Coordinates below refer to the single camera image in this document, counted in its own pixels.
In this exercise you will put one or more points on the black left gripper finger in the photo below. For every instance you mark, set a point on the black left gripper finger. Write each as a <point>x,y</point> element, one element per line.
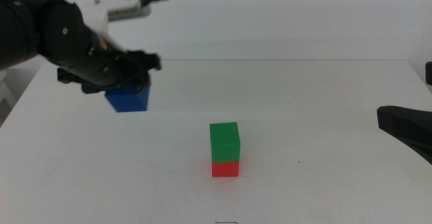
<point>92,89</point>
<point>142,84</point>

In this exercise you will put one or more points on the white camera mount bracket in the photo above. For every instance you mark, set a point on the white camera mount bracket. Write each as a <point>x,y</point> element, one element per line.
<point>94,11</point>

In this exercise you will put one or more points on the red cube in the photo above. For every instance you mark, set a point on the red cube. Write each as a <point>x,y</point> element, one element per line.
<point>225,169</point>

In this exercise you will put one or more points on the green cube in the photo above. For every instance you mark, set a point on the green cube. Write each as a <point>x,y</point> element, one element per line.
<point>224,143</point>

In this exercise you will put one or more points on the blue cube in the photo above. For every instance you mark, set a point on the blue cube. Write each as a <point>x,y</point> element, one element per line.
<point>128,102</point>

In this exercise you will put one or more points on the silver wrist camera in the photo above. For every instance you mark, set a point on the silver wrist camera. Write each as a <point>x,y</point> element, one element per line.
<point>130,13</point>

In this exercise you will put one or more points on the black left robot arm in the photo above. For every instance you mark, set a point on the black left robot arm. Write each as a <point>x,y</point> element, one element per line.
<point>20,28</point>

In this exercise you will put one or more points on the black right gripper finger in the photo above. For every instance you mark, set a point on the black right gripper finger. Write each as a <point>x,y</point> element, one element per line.
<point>429,73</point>
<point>411,127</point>

